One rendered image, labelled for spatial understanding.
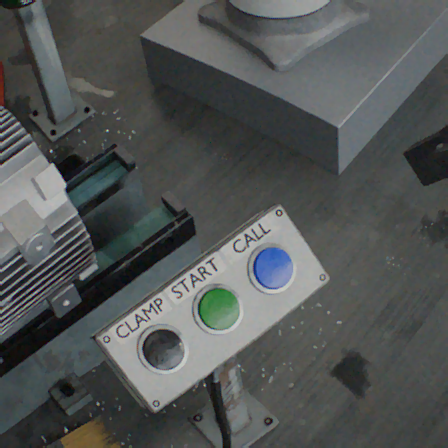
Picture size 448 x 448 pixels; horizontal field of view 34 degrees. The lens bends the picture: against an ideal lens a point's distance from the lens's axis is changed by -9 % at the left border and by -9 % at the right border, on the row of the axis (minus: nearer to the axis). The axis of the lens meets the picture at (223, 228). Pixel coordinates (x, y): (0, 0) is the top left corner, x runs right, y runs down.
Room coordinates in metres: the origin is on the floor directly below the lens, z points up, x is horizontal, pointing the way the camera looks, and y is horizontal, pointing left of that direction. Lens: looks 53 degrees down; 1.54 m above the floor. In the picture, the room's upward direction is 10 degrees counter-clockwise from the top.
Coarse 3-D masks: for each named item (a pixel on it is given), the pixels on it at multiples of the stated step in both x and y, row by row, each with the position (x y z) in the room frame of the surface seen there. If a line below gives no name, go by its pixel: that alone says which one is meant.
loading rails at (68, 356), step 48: (96, 192) 0.54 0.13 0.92; (96, 240) 0.53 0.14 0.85; (144, 240) 0.46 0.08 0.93; (192, 240) 0.48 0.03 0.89; (96, 288) 0.42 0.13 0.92; (144, 288) 0.44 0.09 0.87; (48, 336) 0.38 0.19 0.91; (0, 384) 0.34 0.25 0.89; (48, 384) 0.36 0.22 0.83; (0, 432) 0.32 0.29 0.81
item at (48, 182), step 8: (48, 168) 0.43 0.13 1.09; (56, 168) 0.43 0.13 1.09; (40, 176) 0.42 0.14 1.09; (48, 176) 0.42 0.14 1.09; (56, 176) 0.42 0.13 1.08; (40, 184) 0.42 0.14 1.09; (48, 184) 0.42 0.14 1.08; (56, 184) 0.42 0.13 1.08; (64, 184) 0.42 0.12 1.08; (40, 192) 0.42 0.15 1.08; (48, 192) 0.41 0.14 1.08; (56, 192) 0.41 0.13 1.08; (96, 264) 0.42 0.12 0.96; (88, 272) 0.41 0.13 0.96
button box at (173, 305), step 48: (240, 240) 0.33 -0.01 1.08; (288, 240) 0.33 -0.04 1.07; (192, 288) 0.30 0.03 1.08; (240, 288) 0.30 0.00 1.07; (288, 288) 0.30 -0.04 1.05; (96, 336) 0.27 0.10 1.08; (144, 336) 0.27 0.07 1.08; (192, 336) 0.27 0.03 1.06; (240, 336) 0.27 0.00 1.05; (144, 384) 0.24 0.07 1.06; (192, 384) 0.24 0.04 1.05
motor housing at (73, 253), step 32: (0, 128) 0.47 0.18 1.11; (0, 160) 0.44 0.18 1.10; (32, 160) 0.45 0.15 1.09; (0, 192) 0.42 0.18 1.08; (32, 192) 0.42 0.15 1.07; (64, 192) 0.43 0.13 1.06; (0, 224) 0.40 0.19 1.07; (64, 224) 0.41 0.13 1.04; (0, 256) 0.37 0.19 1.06; (64, 256) 0.39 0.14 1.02; (0, 288) 0.36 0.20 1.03; (32, 288) 0.37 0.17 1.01; (0, 320) 0.34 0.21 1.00
